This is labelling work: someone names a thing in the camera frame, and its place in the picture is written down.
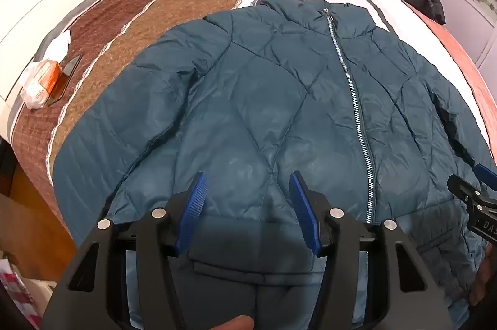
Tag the white tissue paper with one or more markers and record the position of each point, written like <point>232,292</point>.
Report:
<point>58,44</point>

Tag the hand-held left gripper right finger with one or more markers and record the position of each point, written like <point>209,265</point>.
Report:
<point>303,205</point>

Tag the person's right hand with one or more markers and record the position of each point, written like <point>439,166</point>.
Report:
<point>485,275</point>

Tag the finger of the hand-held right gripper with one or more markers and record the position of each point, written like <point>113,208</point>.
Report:
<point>485,171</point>
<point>462,187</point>

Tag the teal puffer jacket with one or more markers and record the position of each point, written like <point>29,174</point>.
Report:
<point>271,101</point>

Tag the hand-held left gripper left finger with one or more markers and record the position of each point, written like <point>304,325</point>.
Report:
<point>196,198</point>

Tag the pink checked cloth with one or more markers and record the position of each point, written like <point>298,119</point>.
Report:
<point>17,291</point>

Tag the person's left hand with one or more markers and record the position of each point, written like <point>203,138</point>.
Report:
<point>235,323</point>

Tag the orange packet in plastic bag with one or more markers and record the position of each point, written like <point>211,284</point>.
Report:
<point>42,79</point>

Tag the striped brown pink blanket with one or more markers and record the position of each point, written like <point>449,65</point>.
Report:
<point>155,3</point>

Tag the white ornamented wardrobe door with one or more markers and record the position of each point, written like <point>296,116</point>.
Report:
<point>470,3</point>

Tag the black phone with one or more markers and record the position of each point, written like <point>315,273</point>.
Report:
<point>64,79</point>

